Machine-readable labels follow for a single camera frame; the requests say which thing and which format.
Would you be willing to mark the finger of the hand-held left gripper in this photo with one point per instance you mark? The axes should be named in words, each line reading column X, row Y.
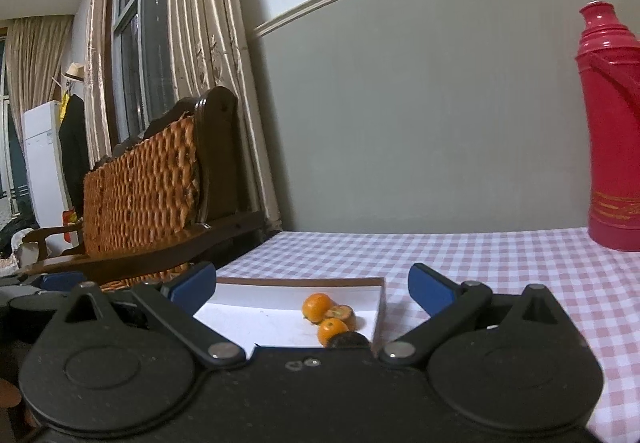
column 62, row 281

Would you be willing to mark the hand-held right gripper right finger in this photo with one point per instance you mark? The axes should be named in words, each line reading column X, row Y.
column 430, row 290

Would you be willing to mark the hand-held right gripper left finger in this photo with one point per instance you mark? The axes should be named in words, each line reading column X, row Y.
column 192, row 288

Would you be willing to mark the brown cardboard box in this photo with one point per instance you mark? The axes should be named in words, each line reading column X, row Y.
column 260, row 318

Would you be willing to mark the carrot piece with ringed end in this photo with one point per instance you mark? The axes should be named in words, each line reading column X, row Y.
column 344, row 315

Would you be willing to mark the dark brown round fruit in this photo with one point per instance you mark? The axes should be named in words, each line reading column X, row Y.
column 347, row 340

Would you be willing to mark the large round orange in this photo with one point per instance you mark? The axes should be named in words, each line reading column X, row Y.
column 316, row 307

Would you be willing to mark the dark cloth pile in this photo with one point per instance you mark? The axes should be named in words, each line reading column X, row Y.
column 17, row 233

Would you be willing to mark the pink checkered tablecloth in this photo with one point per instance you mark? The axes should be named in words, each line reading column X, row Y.
column 525, row 263

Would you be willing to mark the wooden chair with woven back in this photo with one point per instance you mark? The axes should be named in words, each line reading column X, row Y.
column 145, row 188

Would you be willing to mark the white standing appliance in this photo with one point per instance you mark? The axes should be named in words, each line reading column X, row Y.
column 45, row 163

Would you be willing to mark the dark hanging coat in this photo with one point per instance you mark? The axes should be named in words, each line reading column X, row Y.
column 75, row 148

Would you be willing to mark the straw hat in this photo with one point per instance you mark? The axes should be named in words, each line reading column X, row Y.
column 74, row 72

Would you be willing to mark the beige striped curtain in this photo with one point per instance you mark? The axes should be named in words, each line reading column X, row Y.
column 220, row 48
column 35, row 63
column 97, row 73

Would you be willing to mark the red thermos flask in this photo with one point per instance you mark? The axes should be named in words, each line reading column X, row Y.
column 612, row 123

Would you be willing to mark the window with dark frame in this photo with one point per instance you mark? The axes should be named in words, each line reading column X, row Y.
column 142, row 48

